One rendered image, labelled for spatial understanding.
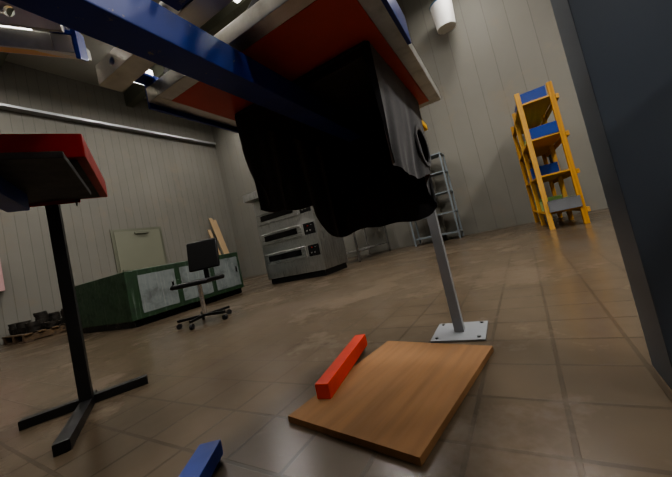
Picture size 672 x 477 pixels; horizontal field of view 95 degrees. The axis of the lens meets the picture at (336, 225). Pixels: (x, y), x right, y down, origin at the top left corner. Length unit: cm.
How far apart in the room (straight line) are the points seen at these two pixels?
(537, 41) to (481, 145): 225
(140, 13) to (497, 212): 762
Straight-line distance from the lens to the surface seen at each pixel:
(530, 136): 545
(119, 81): 95
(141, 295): 502
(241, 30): 75
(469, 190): 793
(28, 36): 110
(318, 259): 532
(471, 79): 840
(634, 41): 101
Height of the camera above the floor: 51
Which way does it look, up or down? 3 degrees up
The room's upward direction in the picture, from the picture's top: 13 degrees counter-clockwise
